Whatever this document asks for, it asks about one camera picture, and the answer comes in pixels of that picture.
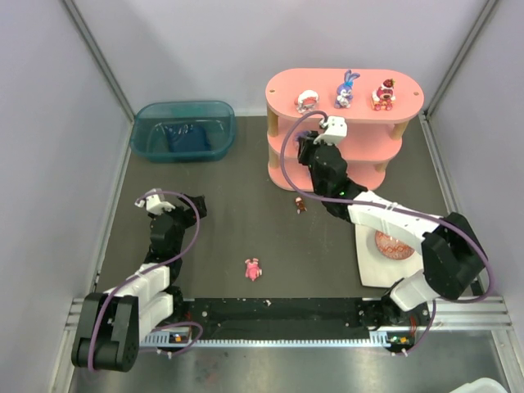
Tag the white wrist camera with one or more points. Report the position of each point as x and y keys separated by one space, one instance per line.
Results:
x=155 y=203
x=334 y=128

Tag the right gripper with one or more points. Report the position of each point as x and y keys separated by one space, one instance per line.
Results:
x=309 y=146

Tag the strawberry bear cake toy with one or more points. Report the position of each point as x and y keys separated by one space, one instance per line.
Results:
x=383 y=98

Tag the purple figure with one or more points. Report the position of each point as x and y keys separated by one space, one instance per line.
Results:
x=302 y=134

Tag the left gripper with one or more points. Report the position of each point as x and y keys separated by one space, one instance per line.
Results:
x=185 y=210

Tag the pink pig toy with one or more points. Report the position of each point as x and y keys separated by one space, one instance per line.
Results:
x=253 y=269

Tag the purple bunny toy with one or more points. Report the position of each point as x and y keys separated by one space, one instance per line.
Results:
x=345 y=90

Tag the pink three-tier shelf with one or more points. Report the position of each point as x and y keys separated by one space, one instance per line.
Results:
x=374 y=137

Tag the red patterned bowl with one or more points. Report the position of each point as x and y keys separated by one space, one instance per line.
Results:
x=392 y=248

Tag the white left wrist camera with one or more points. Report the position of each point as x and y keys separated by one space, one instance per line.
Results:
x=155 y=203

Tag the small brown toy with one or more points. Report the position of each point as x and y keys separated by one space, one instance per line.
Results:
x=300 y=205

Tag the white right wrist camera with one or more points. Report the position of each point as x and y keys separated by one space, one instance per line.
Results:
x=334 y=128

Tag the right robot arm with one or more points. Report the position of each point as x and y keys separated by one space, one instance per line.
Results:
x=452 y=256

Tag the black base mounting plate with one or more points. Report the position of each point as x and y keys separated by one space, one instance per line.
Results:
x=294 y=318

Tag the white container corner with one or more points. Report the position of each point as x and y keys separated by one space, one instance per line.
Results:
x=481 y=385

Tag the white slotted cable duct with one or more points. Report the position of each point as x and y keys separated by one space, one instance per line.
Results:
x=380 y=339

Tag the white square plate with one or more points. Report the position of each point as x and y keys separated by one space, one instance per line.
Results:
x=375 y=269

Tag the pink haired girl toy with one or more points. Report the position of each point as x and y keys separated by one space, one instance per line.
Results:
x=306 y=101

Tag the teal plastic bin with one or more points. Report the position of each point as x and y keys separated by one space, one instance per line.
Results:
x=216 y=117

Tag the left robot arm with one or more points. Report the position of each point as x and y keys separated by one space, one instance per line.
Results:
x=113 y=323

